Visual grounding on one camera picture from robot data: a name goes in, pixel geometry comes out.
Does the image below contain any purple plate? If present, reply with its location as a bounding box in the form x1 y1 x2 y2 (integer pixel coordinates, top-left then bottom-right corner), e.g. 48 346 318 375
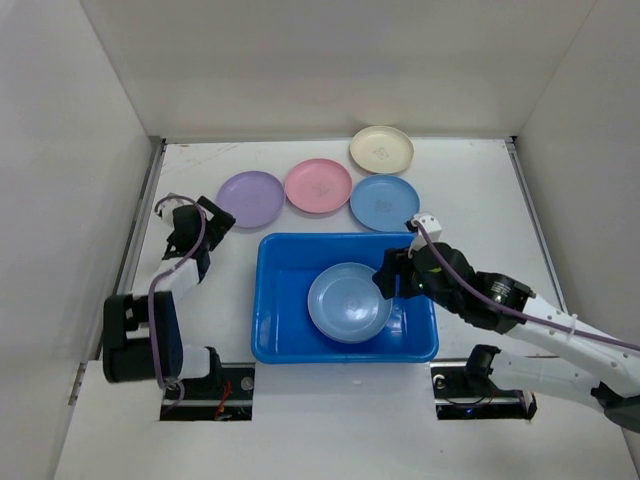
215 170 286 229

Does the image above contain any blue plate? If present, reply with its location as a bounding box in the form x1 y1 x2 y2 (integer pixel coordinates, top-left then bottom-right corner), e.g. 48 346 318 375
350 175 421 232
307 262 393 344

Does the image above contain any pink plate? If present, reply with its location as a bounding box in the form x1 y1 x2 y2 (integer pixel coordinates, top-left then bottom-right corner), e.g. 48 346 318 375
284 158 353 214

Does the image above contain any cream plate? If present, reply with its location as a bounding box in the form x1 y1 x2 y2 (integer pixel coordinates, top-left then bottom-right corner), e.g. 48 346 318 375
349 126 415 174

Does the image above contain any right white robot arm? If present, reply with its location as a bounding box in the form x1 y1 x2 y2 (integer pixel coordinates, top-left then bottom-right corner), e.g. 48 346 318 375
373 242 639 432

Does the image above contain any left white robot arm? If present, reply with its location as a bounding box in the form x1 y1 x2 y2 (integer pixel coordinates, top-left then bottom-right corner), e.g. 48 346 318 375
102 194 235 396

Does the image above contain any blue plastic bin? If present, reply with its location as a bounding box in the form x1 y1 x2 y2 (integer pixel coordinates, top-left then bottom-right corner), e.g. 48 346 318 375
251 233 439 364

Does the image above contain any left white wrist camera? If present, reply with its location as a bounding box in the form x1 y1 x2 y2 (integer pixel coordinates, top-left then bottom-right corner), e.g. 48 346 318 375
153 194 183 225

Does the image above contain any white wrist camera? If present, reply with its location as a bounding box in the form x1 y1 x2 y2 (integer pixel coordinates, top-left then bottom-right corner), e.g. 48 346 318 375
153 194 183 225
405 212 442 243

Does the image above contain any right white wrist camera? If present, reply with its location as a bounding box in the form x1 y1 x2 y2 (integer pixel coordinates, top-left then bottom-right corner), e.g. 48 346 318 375
405 212 442 243

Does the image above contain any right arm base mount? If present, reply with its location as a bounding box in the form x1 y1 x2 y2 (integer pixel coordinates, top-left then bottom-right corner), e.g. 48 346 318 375
430 361 538 421

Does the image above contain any right aluminium rail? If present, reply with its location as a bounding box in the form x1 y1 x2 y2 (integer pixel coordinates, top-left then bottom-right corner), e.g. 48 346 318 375
505 137 569 313

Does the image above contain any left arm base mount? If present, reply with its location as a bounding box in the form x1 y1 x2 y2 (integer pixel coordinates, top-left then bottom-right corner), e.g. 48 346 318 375
159 363 255 422

